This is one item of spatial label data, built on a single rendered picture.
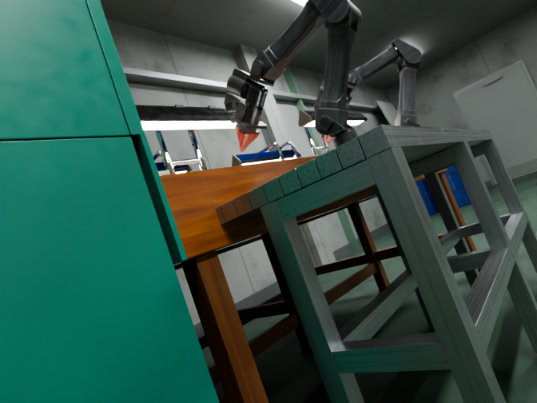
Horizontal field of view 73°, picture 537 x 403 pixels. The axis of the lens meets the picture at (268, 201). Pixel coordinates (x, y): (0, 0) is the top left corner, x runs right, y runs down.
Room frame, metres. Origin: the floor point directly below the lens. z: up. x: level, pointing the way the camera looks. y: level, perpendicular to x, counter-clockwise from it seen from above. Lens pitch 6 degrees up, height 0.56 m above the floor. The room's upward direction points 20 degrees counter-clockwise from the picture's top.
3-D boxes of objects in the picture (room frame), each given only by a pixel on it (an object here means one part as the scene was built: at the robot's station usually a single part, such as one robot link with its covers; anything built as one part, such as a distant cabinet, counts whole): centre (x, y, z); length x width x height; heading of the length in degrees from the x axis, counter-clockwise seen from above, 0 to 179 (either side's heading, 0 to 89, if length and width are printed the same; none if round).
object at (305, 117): (2.01, -0.51, 1.08); 0.62 x 0.08 x 0.07; 138
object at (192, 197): (1.43, -0.35, 0.67); 1.81 x 0.12 x 0.19; 138
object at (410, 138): (1.31, -0.23, 0.65); 1.20 x 0.90 x 0.04; 141
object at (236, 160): (2.39, -0.10, 1.08); 0.62 x 0.08 x 0.07; 138
